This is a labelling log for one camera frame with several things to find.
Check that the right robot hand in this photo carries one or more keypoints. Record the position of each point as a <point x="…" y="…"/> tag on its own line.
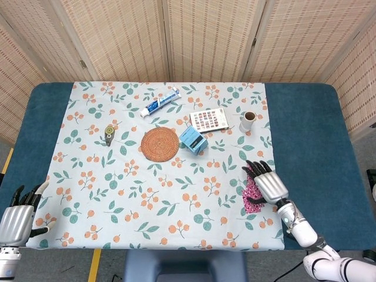
<point x="270" y="186"/>

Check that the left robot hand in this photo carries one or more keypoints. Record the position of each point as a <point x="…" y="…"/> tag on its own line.
<point x="16" y="223"/>

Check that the magenta patterned cloth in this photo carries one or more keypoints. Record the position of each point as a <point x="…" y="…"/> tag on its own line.
<point x="250" y="179"/>

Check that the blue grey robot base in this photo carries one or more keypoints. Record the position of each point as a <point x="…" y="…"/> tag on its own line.
<point x="185" y="264"/>

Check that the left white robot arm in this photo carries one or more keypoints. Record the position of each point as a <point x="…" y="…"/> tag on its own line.
<point x="8" y="261"/>

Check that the floral print tablecloth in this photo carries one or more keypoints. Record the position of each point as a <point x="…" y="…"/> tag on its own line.
<point x="147" y="182"/>

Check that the yellow floor tape strip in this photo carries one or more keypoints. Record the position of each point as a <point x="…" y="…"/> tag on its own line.
<point x="94" y="264"/>
<point x="7" y="161"/>

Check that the white cardboard tube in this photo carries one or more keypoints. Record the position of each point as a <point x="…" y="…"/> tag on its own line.
<point x="246" y="124"/>

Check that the teal velvet table cover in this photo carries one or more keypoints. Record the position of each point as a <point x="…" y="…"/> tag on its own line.
<point x="308" y="132"/>

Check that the flat box with swatch grid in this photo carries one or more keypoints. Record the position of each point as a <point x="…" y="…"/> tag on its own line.
<point x="209" y="120"/>

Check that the blue cardboard box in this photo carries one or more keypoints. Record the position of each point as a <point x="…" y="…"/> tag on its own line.
<point x="192" y="139"/>

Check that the black floor equipment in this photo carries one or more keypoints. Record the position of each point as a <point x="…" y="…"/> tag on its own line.
<point x="371" y="176"/>

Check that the round woven rattan coaster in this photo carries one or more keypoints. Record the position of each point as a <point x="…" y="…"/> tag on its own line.
<point x="160" y="144"/>

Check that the small black floor object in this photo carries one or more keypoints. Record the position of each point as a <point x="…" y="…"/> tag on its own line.
<point x="370" y="256"/>

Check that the green correction tape dispenser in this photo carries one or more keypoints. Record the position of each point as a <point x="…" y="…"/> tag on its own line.
<point x="109" y="133"/>

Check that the woven folding screen panel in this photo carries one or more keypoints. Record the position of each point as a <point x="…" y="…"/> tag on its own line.
<point x="14" y="88"/>
<point x="44" y="35"/>
<point x="358" y="88"/>
<point x="308" y="38"/>
<point x="123" y="38"/>
<point x="208" y="38"/>

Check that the blue white toothpaste tube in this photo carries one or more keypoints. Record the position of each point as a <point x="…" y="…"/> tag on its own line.
<point x="160" y="102"/>

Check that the brass screen hinge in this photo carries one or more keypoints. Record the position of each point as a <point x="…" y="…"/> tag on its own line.
<point x="254" y="41"/>
<point x="83" y="64"/>

